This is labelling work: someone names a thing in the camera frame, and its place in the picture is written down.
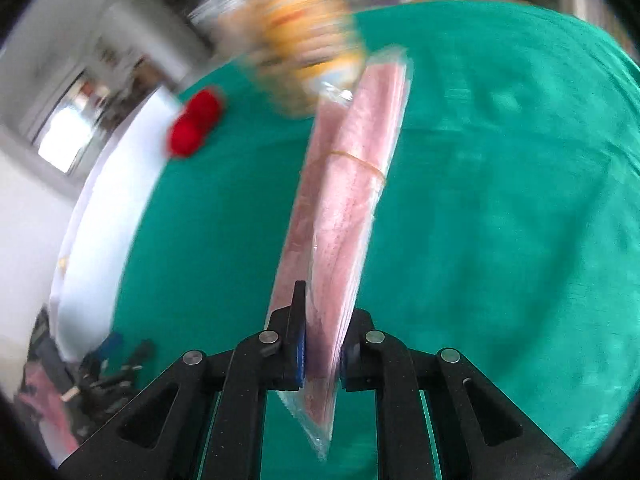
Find red snack packet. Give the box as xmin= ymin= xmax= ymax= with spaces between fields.
xmin=167 ymin=87 xmax=226 ymax=158

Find long white box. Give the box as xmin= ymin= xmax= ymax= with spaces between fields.
xmin=47 ymin=85 xmax=201 ymax=366

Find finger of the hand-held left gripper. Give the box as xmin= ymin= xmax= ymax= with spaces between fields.
xmin=92 ymin=332 xmax=124 ymax=362
xmin=119 ymin=340 xmax=156 ymax=370

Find pink cloth packet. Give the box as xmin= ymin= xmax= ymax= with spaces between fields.
xmin=267 ymin=45 xmax=416 ymax=461

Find clear peanut jar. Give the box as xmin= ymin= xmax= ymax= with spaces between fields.
xmin=187 ymin=0 xmax=373 ymax=116

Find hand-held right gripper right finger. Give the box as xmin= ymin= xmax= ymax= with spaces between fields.
xmin=339 ymin=307 xmax=581 ymax=480

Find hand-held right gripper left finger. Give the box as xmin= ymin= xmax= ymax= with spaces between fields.
xmin=57 ymin=280 xmax=307 ymax=480

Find glass balcony door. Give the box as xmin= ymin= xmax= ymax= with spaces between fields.
xmin=30 ymin=60 xmax=156 ymax=176

